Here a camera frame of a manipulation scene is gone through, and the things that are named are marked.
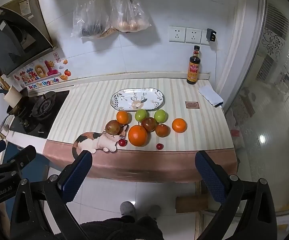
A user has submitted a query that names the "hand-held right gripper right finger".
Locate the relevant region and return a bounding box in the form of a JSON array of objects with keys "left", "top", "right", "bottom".
[{"left": 195, "top": 151, "right": 277, "bottom": 240}]

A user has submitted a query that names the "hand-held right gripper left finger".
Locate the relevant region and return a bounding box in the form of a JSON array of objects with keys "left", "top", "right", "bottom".
[{"left": 9, "top": 150, "right": 93, "bottom": 240}]

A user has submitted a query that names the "red-green apple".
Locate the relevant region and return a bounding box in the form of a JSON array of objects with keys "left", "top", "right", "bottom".
[{"left": 105, "top": 120, "right": 121, "bottom": 135}]

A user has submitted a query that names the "small orange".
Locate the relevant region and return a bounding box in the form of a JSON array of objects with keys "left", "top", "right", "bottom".
[
  {"left": 116, "top": 110, "right": 130, "bottom": 125},
  {"left": 172, "top": 118, "right": 187, "bottom": 133}
]

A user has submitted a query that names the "dark orange tangerine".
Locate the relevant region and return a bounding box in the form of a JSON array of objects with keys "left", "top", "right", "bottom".
[{"left": 155, "top": 124, "right": 170, "bottom": 138}]

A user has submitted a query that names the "large orange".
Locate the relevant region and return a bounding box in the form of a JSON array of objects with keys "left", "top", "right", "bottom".
[{"left": 128, "top": 124, "right": 148, "bottom": 147}]

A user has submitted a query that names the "green apple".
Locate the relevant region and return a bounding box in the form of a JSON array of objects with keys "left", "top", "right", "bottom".
[
  {"left": 135, "top": 109, "right": 148, "bottom": 122},
  {"left": 154, "top": 109, "right": 167, "bottom": 123}
]

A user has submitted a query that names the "red apple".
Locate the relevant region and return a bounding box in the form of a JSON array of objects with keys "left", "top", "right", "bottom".
[{"left": 141, "top": 117, "right": 157, "bottom": 132}]

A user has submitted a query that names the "oval deer-print plate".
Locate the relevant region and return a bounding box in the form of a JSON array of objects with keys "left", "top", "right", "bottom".
[{"left": 110, "top": 88, "right": 165, "bottom": 111}]

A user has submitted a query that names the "blue cabinet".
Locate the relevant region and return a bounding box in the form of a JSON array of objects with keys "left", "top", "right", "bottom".
[{"left": 4, "top": 142, "right": 50, "bottom": 180}]

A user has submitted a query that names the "wooden board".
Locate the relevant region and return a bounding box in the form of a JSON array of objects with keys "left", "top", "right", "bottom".
[{"left": 176, "top": 195, "right": 208, "bottom": 214}]

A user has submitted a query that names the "dark metal pot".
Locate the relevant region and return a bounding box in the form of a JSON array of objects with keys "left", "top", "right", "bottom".
[{"left": 6, "top": 97, "right": 33, "bottom": 118}]

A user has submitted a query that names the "black gas stove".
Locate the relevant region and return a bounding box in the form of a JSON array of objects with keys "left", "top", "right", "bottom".
[{"left": 9, "top": 90, "right": 70, "bottom": 139}]

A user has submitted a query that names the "beige utensil holder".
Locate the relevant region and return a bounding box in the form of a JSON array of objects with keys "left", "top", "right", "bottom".
[{"left": 4, "top": 86, "right": 28, "bottom": 107}]

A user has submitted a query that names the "grey slipper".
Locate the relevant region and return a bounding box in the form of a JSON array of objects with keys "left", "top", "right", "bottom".
[
  {"left": 120, "top": 201, "right": 136, "bottom": 218},
  {"left": 144, "top": 205, "right": 162, "bottom": 219}
]

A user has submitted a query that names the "person's dark clothing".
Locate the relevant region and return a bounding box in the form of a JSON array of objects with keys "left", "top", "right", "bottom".
[{"left": 79, "top": 215, "right": 163, "bottom": 240}]

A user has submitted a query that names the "white folded cloth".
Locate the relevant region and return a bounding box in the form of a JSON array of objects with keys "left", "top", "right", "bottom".
[{"left": 198, "top": 85, "right": 224, "bottom": 108}]

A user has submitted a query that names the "frosted glass door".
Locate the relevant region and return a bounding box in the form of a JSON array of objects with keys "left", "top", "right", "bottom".
[{"left": 224, "top": 0, "right": 289, "bottom": 215}]

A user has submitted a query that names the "black range hood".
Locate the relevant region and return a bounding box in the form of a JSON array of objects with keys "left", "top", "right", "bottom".
[{"left": 0, "top": 5, "right": 57, "bottom": 78}]

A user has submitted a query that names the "dark soy sauce bottle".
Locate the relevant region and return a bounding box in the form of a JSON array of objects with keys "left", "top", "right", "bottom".
[{"left": 186, "top": 45, "right": 201, "bottom": 85}]

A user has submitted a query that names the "black charger plug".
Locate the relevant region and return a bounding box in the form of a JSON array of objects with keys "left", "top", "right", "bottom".
[{"left": 206, "top": 28, "right": 217, "bottom": 42}]

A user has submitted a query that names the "plastic bag with dark contents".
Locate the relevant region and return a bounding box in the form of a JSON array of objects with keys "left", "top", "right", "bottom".
[{"left": 71, "top": 0, "right": 111, "bottom": 39}]

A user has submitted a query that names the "plastic bag with onions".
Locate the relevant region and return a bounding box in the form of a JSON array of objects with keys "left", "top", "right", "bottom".
[{"left": 109, "top": 0, "right": 152, "bottom": 33}]

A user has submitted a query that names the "colourful wall sticker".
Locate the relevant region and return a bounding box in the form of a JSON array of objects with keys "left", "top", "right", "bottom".
[{"left": 13, "top": 52, "right": 71, "bottom": 90}]

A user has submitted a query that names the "white wall socket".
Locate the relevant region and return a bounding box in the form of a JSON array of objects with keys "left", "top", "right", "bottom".
[
  {"left": 169, "top": 26, "right": 186, "bottom": 43},
  {"left": 186, "top": 27, "right": 202, "bottom": 44},
  {"left": 201, "top": 29, "right": 210, "bottom": 45}
]

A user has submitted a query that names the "bronze metal duct cover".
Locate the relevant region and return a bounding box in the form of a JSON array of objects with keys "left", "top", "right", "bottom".
[{"left": 0, "top": 0, "right": 52, "bottom": 45}]

